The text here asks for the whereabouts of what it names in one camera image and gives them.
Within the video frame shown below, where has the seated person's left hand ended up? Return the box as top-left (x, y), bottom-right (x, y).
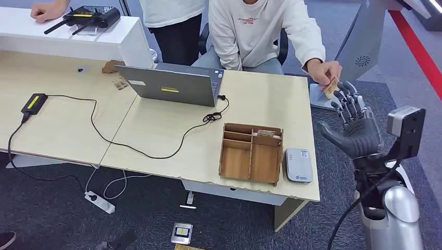
top-left (306, 58), bottom-right (342, 92)

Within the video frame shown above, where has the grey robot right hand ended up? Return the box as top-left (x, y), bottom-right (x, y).
top-left (317, 81), bottom-right (385, 160)

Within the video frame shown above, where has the standing person's hand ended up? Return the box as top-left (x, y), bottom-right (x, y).
top-left (30, 0), bottom-right (70, 24)

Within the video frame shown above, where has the grey card reader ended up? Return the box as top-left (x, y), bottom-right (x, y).
top-left (284, 147), bottom-right (314, 184)

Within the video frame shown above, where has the seated person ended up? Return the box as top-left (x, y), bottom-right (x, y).
top-left (191, 0), bottom-right (342, 92)

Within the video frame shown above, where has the small patterned card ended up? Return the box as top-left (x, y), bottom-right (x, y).
top-left (112, 77), bottom-right (129, 91)

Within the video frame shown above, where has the standing person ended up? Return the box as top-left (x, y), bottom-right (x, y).
top-left (30, 0), bottom-right (206, 66)

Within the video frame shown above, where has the black remote controller with antennas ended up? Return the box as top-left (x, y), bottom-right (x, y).
top-left (44, 5), bottom-right (121, 36)

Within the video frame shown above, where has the grey kiosk display stand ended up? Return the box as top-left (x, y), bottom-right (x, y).
top-left (309, 0), bottom-right (432, 112)

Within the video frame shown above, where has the white reception counter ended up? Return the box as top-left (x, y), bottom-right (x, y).
top-left (0, 6), bottom-right (155, 69)

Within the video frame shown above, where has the black power adapter yellow label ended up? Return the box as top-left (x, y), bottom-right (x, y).
top-left (20, 93), bottom-right (49, 116)

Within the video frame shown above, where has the beige desk leg panel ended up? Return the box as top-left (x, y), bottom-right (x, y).
top-left (274, 198), bottom-right (309, 232)

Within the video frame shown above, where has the wooden desk organizer box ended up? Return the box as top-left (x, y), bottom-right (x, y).
top-left (218, 122), bottom-right (285, 187)

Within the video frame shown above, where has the white desk crossbeam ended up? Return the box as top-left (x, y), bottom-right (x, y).
top-left (181, 179), bottom-right (288, 207)

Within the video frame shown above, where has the grey laptop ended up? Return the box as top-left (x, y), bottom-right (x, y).
top-left (115, 62), bottom-right (225, 108)

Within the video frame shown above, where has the white power strip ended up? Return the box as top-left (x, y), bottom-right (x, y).
top-left (84, 191), bottom-right (116, 215)

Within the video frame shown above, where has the small silver box yellow label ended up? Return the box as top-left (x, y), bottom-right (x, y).
top-left (170, 222), bottom-right (194, 245)

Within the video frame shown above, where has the dark shoe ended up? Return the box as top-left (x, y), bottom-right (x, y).
top-left (0, 232), bottom-right (17, 250)

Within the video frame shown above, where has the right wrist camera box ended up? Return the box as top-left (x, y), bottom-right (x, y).
top-left (386, 106), bottom-right (426, 160)

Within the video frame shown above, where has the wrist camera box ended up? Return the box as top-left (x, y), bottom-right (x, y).
top-left (386, 106), bottom-right (426, 160)
top-left (108, 230), bottom-right (137, 250)

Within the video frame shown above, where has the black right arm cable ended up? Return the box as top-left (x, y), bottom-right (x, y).
top-left (326, 158), bottom-right (403, 250)

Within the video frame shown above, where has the black laptop charger cable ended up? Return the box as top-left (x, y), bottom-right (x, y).
top-left (46, 94), bottom-right (230, 160)

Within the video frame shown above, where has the black adapter mains cable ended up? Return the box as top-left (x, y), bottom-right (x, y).
top-left (7, 114), bottom-right (87, 194)

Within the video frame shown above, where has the white power cable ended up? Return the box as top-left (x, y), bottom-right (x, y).
top-left (85, 165), bottom-right (152, 201)

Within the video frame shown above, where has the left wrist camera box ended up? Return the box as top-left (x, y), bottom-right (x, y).
top-left (108, 230), bottom-right (137, 250)

